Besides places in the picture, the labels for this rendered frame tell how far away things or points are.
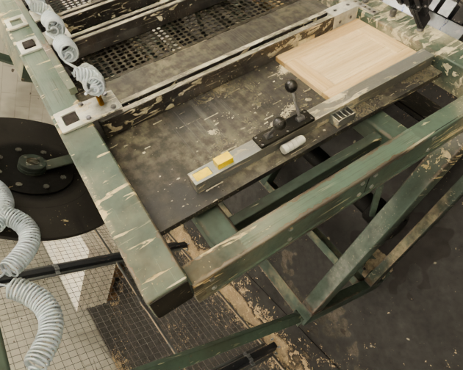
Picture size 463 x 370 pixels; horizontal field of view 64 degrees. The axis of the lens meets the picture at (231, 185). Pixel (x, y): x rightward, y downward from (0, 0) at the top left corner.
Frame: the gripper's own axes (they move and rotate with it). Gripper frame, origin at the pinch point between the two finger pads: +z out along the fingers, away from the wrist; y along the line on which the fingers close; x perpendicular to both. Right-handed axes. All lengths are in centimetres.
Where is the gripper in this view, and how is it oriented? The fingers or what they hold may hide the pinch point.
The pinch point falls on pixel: (420, 13)
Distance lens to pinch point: 104.6
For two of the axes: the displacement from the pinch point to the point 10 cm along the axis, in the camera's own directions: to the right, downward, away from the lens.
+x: 5.5, -8.3, -0.6
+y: 5.8, 4.4, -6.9
